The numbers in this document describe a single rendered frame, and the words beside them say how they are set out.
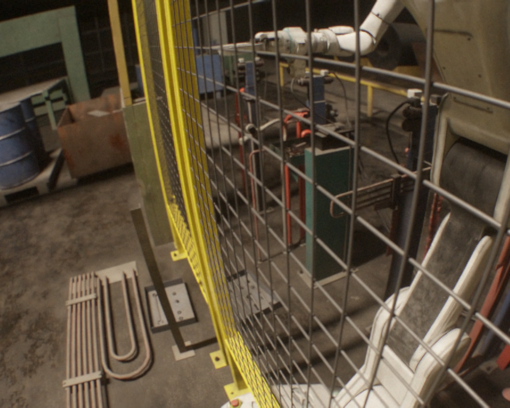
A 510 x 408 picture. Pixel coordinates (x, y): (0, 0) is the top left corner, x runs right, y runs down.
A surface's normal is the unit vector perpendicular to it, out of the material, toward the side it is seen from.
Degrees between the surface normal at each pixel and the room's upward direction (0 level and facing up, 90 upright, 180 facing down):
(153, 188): 90
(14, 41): 90
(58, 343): 0
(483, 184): 74
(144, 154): 90
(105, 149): 90
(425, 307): 69
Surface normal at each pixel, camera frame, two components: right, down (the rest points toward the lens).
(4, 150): 0.53, 0.40
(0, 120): 0.73, 0.31
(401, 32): 0.29, -0.21
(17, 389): -0.06, -0.86
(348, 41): -0.62, 0.43
